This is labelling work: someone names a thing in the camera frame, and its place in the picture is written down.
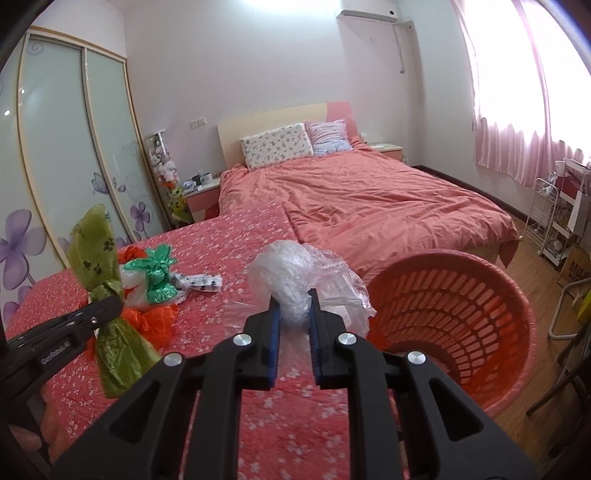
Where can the white rolling cart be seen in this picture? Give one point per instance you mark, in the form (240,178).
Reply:
(572,184)

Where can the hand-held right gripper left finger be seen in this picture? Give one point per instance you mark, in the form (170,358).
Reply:
(275,341)

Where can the white floral pillow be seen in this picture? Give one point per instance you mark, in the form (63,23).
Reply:
(277,145)

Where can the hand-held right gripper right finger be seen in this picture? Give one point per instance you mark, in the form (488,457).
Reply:
(314,341)

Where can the white air conditioner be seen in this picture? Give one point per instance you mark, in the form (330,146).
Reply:
(367,12)

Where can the glass sliding-door wardrobe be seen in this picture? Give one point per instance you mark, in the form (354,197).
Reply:
(55,138)

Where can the shiny green plastic bag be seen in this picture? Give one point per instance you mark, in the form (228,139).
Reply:
(159,281)

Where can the white tube frame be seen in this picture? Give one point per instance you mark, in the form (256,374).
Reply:
(556,314)

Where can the pink and white nightstand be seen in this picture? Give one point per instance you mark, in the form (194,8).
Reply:
(385,150)
(203,198)

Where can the hanging plush toy organiser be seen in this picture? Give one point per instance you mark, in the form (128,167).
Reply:
(161,161)

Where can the pink striped pillow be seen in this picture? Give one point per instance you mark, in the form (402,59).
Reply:
(328,136)

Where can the clear plastic bag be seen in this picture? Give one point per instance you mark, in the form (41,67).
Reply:
(281,272)

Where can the orange plastic bag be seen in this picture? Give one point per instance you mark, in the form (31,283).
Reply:
(154,323)

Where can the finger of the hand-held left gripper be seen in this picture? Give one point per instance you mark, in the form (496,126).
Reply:
(87,318)

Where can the white paw-print plastic bag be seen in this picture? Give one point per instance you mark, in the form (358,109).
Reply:
(203,282)

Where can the red floral blanket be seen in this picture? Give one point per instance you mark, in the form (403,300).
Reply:
(207,240)

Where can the pink curtain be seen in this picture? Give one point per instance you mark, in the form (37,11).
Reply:
(521,92)

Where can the cardboard box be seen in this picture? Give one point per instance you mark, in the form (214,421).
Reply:
(575,267)

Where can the bed with salmon duvet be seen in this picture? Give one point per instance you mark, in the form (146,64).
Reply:
(369,207)

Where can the olive green plastic bag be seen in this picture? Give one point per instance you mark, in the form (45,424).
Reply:
(92,258)

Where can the green plush toy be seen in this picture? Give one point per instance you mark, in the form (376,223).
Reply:
(179,205)

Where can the dark wooden chair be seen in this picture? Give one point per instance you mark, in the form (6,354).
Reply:
(568,369)

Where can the beige and pink headboard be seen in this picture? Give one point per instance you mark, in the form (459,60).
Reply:
(258,120)

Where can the orange plastic basket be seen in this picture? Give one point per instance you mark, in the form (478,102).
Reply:
(461,323)

